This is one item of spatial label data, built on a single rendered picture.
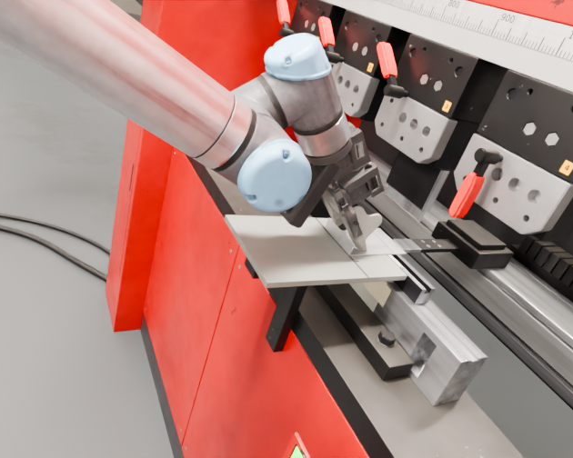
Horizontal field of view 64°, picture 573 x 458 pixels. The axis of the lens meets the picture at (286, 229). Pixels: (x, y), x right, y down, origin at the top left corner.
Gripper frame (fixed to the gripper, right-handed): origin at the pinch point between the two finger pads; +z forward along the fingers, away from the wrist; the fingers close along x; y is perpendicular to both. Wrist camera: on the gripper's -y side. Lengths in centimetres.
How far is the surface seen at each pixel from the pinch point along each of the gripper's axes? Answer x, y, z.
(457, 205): -17.2, 10.2, -12.8
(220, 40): 84, 10, -10
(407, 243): -1.8, 9.6, 8.5
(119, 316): 84, -72, 60
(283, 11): 47, 19, -22
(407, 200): -2.0, 11.5, -2.0
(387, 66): 6.5, 17.9, -21.3
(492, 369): 32, 53, 178
